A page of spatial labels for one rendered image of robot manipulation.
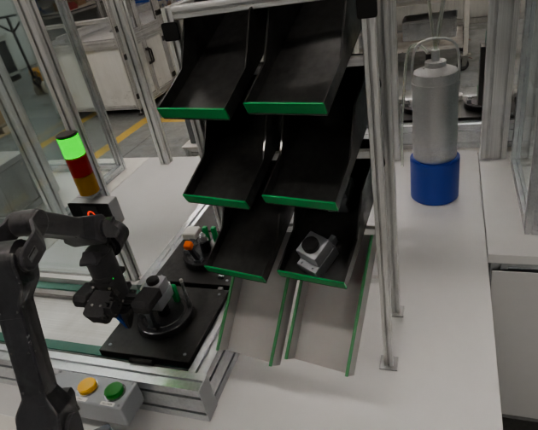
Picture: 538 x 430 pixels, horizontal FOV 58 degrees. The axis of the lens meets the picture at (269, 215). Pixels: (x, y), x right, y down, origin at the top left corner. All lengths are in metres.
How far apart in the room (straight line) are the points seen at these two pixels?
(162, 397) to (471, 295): 0.79
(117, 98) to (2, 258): 5.74
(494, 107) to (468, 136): 0.20
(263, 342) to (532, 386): 1.08
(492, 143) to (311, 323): 1.19
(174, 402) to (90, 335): 0.35
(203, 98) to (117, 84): 5.55
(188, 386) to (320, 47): 0.72
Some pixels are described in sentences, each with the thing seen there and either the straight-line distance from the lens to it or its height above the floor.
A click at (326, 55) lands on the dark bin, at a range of 0.80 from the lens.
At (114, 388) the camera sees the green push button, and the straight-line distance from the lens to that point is 1.14.
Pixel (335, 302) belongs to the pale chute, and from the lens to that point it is 1.00.
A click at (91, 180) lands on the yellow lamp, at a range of 1.25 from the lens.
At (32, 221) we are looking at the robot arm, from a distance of 0.79.
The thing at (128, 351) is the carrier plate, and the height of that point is 0.97.
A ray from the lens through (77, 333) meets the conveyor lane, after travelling 1.42.
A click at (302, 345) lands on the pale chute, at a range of 1.02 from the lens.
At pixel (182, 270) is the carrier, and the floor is 0.97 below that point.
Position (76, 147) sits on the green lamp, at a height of 1.39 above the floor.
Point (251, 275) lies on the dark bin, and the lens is 0.90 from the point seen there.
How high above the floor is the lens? 1.75
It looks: 31 degrees down
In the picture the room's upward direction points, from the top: 11 degrees counter-clockwise
